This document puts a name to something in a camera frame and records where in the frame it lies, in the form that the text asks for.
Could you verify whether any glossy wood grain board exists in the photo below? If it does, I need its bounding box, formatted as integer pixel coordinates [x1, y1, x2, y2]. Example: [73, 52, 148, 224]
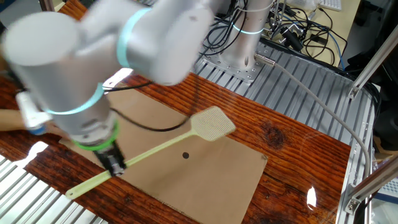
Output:
[0, 0, 352, 224]

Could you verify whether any white perforated panel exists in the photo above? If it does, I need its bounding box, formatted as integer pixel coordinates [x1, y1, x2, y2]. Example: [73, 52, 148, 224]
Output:
[376, 176, 398, 197]

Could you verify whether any brown cardboard sheet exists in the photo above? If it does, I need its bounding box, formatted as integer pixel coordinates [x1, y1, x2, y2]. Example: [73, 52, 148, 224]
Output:
[58, 83, 268, 224]

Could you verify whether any person's right hand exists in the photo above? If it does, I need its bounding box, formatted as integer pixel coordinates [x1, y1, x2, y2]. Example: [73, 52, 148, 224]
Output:
[43, 123, 70, 139]

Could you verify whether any grey cable with metal plug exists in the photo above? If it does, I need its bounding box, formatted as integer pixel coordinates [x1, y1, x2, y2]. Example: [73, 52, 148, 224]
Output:
[254, 52, 373, 180]

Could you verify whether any black desk cable tangle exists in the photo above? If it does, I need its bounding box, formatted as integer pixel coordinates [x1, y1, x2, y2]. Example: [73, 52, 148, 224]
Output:
[261, 6, 349, 68]

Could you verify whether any aluminium frame strut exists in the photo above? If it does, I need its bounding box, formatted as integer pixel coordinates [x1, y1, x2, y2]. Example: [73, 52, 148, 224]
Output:
[343, 155, 398, 215]
[347, 23, 398, 100]

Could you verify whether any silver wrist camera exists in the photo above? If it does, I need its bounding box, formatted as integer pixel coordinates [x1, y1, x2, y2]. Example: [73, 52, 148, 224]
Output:
[15, 91, 53, 136]

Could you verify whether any aluminium frame post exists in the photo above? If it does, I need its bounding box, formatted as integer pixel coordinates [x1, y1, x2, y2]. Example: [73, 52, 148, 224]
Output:
[39, 0, 56, 12]

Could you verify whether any black clamp camera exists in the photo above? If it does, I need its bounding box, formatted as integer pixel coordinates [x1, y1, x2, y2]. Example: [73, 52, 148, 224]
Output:
[279, 26, 304, 52]

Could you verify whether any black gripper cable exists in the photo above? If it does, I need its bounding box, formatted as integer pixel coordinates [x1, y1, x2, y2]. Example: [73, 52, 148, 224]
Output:
[102, 77, 200, 133]

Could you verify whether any blue cable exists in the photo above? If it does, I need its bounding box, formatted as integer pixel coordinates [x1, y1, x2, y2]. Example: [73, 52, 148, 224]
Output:
[326, 30, 346, 70]

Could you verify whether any black coiled cable bundle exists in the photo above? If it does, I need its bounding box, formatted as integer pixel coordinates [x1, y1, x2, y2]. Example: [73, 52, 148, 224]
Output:
[198, 17, 246, 57]

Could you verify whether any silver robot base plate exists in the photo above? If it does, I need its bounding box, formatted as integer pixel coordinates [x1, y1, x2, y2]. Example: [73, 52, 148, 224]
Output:
[194, 51, 268, 84]

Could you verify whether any white keyboard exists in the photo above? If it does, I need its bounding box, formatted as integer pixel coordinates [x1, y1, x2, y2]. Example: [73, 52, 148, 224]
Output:
[319, 0, 343, 12]

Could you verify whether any green flange ring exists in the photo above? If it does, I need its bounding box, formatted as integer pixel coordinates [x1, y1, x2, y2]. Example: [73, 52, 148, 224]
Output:
[72, 119, 121, 152]

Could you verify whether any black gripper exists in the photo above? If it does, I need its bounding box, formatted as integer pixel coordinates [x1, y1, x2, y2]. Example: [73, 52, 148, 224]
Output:
[95, 142, 127, 179]

